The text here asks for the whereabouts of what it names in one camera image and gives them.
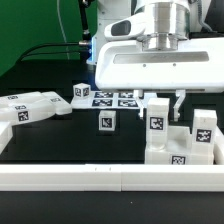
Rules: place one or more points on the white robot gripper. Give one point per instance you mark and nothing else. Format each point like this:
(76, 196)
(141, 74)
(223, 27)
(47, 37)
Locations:
(138, 58)

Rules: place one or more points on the small white tagged cube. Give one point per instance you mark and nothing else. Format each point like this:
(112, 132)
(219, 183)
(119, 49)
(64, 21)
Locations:
(107, 120)

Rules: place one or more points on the white tagged bar part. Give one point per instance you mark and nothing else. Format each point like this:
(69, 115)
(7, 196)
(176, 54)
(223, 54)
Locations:
(24, 113)

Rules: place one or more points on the white long chair back part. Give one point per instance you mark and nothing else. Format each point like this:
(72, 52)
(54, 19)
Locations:
(61, 106)

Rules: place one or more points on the rear white tagged cube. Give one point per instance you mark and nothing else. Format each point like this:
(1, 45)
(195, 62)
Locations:
(81, 90)

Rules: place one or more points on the white chair seat part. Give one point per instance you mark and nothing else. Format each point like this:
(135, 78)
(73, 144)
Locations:
(178, 150)

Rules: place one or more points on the paper sheet with tags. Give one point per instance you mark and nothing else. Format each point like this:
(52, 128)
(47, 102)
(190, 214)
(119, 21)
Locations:
(106, 100)

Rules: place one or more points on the white front fence rail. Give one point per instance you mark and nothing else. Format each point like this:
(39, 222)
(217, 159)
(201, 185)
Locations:
(94, 177)

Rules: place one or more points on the white left fence block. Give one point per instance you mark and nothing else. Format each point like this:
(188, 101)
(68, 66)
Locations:
(5, 134)

